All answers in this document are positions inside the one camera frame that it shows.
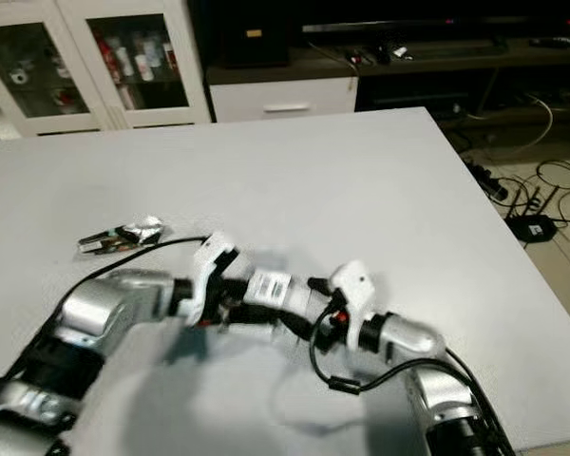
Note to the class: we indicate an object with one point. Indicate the white carton with barcode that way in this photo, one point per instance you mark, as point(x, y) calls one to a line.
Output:
point(275, 288)

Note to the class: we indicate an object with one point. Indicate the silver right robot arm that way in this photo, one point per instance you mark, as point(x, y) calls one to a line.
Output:
point(408, 337)

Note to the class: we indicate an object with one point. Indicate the crumpled silver foil wrapper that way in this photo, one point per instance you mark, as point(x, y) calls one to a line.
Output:
point(133, 231)

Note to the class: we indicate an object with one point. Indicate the white glass door cabinet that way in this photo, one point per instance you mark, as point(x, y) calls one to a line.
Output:
point(198, 57)

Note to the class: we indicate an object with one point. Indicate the black box with orange label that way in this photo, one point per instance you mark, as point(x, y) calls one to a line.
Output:
point(252, 52)

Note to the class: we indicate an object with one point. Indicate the black router with antennas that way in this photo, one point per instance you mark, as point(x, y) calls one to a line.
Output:
point(532, 228)

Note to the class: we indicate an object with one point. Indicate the black remote control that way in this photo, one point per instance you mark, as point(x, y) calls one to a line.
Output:
point(560, 42)

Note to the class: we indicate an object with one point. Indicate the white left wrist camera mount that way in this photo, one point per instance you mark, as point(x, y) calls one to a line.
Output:
point(214, 252)

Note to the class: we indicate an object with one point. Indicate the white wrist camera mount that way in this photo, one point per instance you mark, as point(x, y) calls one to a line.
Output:
point(351, 280)
point(214, 252)

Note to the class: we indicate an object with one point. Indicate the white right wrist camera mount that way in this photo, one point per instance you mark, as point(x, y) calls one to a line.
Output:
point(351, 280)

